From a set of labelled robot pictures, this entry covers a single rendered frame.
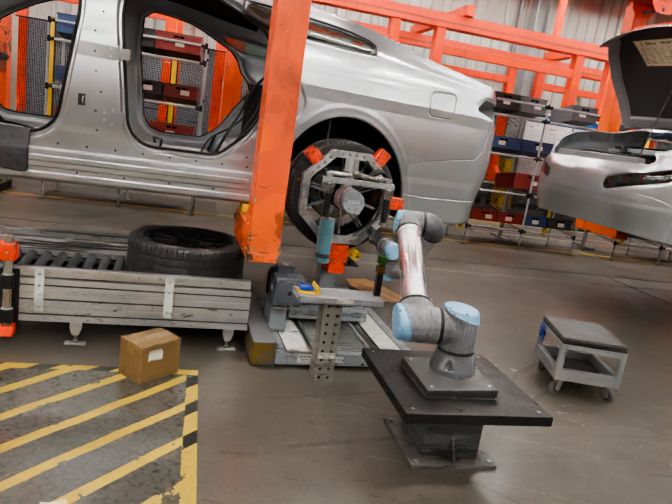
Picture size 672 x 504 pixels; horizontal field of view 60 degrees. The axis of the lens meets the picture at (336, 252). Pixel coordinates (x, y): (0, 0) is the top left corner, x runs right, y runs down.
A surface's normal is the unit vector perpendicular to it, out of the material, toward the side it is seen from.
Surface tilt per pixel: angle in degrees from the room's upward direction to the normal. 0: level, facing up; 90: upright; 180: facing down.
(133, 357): 90
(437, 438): 90
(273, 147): 90
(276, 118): 90
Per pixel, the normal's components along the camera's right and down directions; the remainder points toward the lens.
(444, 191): 0.26, 0.24
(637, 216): -0.67, 0.29
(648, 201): -0.57, 0.08
